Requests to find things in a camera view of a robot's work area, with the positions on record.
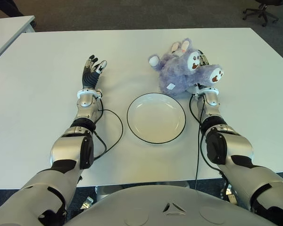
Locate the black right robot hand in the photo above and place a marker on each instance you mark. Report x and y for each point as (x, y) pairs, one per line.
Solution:
(204, 60)

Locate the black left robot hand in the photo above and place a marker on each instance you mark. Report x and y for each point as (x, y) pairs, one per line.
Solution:
(89, 78)

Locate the purple plush bunny doll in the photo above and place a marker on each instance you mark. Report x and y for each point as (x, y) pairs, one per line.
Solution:
(174, 73)

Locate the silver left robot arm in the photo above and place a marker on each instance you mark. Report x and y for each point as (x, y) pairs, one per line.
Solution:
(66, 148)

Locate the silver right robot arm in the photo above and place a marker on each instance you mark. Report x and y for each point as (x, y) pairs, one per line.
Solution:
(240, 146)

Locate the white plate black rim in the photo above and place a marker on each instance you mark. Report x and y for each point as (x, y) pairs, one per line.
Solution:
(155, 117)

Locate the black office chair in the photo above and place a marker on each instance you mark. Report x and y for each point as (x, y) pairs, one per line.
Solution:
(261, 11)

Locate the white neighbouring desk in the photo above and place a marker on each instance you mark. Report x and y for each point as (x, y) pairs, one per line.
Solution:
(7, 30)

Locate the person in dark trousers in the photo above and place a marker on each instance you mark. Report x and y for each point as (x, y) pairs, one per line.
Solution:
(4, 7)

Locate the grey robot torso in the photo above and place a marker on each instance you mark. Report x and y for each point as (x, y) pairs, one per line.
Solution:
(167, 212)

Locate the silver metal bracket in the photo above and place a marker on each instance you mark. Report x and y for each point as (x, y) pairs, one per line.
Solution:
(87, 203)
(228, 194)

